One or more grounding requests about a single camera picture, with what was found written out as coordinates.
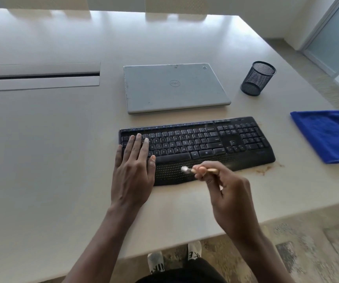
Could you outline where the person's right hand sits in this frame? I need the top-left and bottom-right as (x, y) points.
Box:
(193, 161), (267, 242)

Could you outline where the person's left hand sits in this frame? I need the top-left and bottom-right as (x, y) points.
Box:
(111, 133), (157, 211)

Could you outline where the small wooden brush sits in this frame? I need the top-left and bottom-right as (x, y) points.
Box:
(181, 166), (219, 175)

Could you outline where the black keyboard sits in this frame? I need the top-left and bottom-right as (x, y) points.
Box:
(118, 116), (276, 187)

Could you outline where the blue microfibre cloth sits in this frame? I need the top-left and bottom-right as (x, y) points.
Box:
(290, 110), (339, 165)

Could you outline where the person's left forearm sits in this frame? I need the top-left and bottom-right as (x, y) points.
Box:
(62, 202), (139, 283)

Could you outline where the person's white shoe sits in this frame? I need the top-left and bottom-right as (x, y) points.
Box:
(186, 241), (203, 260)
(147, 252), (166, 274)

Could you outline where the person's black clothing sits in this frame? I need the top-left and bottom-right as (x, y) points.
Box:
(135, 257), (228, 283)

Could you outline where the silver laptop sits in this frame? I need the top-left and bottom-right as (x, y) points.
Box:
(123, 62), (232, 115)

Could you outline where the black mesh pen holder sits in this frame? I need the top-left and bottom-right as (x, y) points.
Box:
(240, 61), (277, 96)

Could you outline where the cream perforated chair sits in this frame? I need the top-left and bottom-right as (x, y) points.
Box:
(7, 0), (89, 11)
(144, 0), (208, 15)

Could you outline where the frosted glass door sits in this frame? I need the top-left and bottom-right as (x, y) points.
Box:
(300, 0), (339, 79)

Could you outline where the grey desk cable slot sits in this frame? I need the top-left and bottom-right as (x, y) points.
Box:
(0, 62), (101, 92)

